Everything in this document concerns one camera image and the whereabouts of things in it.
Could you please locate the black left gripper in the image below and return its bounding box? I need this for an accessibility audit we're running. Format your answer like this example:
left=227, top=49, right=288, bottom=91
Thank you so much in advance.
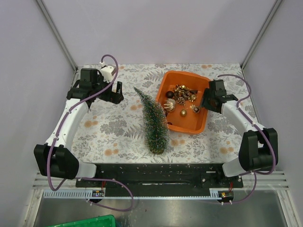
left=93, top=74, right=124, bottom=104

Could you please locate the orange plastic tub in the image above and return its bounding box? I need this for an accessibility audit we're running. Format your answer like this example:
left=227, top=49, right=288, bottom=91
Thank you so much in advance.
left=156, top=70, right=210, bottom=134

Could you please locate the small green christmas tree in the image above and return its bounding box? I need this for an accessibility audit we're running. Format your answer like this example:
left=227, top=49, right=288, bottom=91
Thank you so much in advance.
left=134, top=87, right=169, bottom=155

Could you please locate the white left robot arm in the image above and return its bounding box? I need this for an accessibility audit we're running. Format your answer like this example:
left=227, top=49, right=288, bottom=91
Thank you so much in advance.
left=34, top=65, right=124, bottom=187

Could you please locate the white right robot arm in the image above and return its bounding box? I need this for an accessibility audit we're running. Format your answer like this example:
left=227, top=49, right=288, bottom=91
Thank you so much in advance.
left=200, top=79, right=278, bottom=187

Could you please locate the gold wrapped round ornament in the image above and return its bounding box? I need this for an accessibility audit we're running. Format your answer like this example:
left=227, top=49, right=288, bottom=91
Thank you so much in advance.
left=190, top=94, right=197, bottom=102

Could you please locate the gold and brown ornament pile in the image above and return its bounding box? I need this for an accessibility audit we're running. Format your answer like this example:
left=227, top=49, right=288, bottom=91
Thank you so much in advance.
left=174, top=85, right=198, bottom=99

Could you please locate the brown pine cone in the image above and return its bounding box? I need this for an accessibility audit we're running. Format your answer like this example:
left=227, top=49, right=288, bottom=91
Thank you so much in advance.
left=177, top=97, right=186, bottom=105

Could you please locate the small gold bauble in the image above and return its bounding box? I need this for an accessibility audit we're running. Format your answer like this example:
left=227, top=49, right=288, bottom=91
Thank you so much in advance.
left=180, top=109, right=187, bottom=117

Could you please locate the floral patterned table mat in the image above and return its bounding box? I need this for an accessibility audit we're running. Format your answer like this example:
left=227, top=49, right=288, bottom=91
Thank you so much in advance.
left=72, top=63, right=256, bottom=163

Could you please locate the large gold striped bauble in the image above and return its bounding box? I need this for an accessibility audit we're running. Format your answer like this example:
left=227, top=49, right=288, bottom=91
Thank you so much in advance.
left=163, top=98, right=176, bottom=112

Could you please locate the green plastic crate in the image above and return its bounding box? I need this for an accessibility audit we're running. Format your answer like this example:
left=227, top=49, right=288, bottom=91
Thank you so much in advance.
left=53, top=215, right=116, bottom=227

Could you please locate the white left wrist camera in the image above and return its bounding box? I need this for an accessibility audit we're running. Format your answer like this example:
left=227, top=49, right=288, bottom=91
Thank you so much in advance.
left=99, top=61, right=116, bottom=83

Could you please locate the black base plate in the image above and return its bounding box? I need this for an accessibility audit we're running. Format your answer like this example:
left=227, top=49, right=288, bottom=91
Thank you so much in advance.
left=76, top=163, right=243, bottom=197

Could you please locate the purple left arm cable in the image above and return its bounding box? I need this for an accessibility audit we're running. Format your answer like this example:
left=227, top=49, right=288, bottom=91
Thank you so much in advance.
left=46, top=54, right=135, bottom=211

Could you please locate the aluminium frame post left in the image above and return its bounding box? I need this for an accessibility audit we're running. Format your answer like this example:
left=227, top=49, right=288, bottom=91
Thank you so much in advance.
left=35, top=0, right=79, bottom=69

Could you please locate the grey slotted cable duct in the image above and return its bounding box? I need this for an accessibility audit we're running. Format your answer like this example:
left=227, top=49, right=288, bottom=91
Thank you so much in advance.
left=44, top=190, right=224, bottom=200

